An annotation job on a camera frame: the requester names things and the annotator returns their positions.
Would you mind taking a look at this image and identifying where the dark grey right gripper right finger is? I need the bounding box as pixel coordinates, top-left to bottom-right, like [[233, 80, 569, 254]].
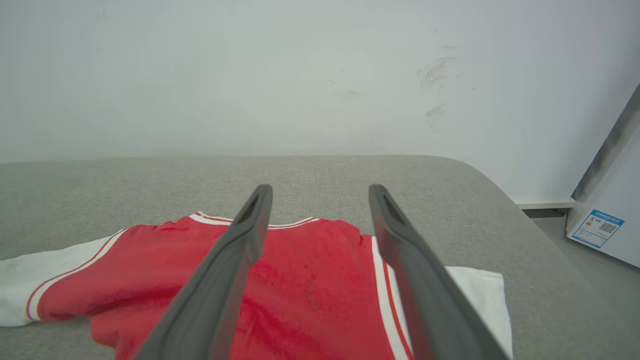
[[368, 184, 510, 360]]

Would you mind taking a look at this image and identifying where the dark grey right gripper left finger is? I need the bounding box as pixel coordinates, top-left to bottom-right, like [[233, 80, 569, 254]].
[[132, 184, 274, 360]]

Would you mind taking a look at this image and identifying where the red and white jersey shirt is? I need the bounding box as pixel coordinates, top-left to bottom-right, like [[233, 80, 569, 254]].
[[0, 211, 514, 360]]

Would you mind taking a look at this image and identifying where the blue and white energy label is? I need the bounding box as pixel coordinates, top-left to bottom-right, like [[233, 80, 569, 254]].
[[571, 209, 625, 249]]

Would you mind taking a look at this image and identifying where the white appliance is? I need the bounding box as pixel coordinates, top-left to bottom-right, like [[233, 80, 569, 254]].
[[566, 82, 640, 269]]

